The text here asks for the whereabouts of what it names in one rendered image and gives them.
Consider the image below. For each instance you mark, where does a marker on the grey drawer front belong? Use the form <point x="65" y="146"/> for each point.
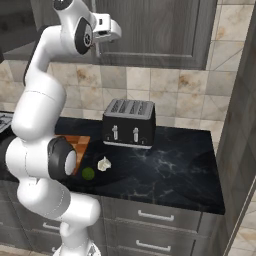
<point x="41" y="242"/>
<point x="45" y="224"/>
<point x="148" y="241"/>
<point x="151" y="213"/>

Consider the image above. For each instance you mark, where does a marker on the grey wall cabinet door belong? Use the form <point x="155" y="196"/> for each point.
<point x="156" y="31"/>
<point x="20" y="20"/>

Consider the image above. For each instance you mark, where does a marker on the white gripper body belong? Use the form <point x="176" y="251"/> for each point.
<point x="113" y="30"/>

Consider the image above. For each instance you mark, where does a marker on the black four-slot toaster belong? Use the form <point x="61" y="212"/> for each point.
<point x="129" y="123"/>

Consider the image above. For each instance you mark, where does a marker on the wooden cutting board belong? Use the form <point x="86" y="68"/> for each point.
<point x="80" y="145"/>

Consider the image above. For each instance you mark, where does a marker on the grey tall cabinet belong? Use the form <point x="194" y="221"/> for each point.
<point x="238" y="140"/>

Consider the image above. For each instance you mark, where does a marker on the green lime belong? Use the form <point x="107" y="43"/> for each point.
<point x="88" y="173"/>

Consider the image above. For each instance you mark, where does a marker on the black hob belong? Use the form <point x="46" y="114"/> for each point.
<point x="4" y="122"/>

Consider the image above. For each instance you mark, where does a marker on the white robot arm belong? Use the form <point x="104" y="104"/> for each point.
<point x="38" y="116"/>

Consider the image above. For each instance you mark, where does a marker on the white garlic bulb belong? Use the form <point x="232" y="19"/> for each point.
<point x="104" y="164"/>

